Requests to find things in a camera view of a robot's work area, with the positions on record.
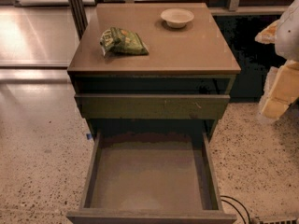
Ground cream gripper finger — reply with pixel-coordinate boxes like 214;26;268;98
259;60;299;120
255;21;278;44

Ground green jalapeno chip bag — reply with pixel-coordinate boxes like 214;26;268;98
100;27;149;55

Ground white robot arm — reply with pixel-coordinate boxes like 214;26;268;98
255;0;299;120

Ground brown drawer cabinet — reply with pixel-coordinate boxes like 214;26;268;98
67;3;240;139

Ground open lower drawer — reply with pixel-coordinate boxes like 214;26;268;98
66;133;236;224

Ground closed upper drawer front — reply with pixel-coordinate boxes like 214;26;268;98
75;94;230;119

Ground white ceramic bowl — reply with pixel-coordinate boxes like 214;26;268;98
161;8;194;29

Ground blue tape piece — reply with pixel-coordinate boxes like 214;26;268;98
86;133;93;140

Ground black cable on floor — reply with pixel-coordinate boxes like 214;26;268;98
220;195;252;224

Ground dark metal post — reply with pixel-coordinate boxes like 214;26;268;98
68;0;88;39

